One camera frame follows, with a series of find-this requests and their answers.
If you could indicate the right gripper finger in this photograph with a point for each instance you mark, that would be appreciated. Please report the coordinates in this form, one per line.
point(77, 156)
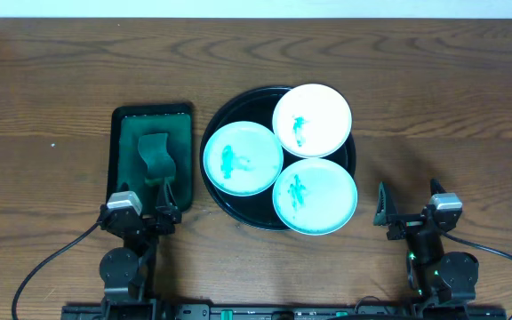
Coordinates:
point(436, 187)
point(386, 210)

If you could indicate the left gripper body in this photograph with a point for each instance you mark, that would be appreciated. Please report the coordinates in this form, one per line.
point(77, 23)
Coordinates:
point(148, 219)

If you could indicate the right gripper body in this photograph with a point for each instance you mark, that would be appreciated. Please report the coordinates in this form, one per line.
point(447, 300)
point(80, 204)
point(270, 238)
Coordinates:
point(406, 221)

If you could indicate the green scouring sponge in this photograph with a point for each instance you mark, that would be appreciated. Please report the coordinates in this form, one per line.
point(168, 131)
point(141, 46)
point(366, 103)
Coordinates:
point(153, 151)

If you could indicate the mint plate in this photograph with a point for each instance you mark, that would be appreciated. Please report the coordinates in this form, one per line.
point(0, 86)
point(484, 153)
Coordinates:
point(242, 158)
point(315, 196)

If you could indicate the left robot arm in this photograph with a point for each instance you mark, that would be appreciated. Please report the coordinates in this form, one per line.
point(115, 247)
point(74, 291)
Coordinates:
point(128, 271)

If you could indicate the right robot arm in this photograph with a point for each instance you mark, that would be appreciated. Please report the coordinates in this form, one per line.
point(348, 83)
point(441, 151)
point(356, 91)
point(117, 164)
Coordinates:
point(445, 281)

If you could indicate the black rectangular water tray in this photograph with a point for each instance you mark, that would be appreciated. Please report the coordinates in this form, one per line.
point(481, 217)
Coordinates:
point(126, 169)

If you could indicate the black round tray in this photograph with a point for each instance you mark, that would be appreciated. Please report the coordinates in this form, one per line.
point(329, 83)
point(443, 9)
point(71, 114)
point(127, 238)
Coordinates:
point(257, 105)

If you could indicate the white plate with green stain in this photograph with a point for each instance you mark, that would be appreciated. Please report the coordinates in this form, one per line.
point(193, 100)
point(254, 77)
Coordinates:
point(312, 120)

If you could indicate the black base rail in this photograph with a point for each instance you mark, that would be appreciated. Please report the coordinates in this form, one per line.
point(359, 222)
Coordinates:
point(206, 312)

